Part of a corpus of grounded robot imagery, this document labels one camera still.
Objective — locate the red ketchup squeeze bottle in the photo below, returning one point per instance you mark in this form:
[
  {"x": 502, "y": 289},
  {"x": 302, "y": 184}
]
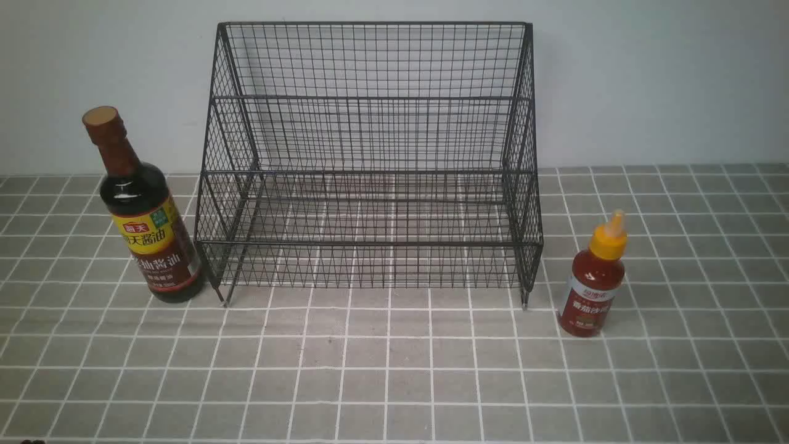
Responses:
[{"x": 597, "y": 272}]

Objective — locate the dark soy sauce bottle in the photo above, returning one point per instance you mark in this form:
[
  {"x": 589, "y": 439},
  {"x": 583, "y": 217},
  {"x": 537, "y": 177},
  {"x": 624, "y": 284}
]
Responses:
[{"x": 144, "y": 211}]

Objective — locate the black wire mesh shelf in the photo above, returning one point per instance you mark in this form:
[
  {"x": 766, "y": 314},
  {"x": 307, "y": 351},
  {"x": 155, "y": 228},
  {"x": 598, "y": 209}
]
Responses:
[{"x": 371, "y": 155}]

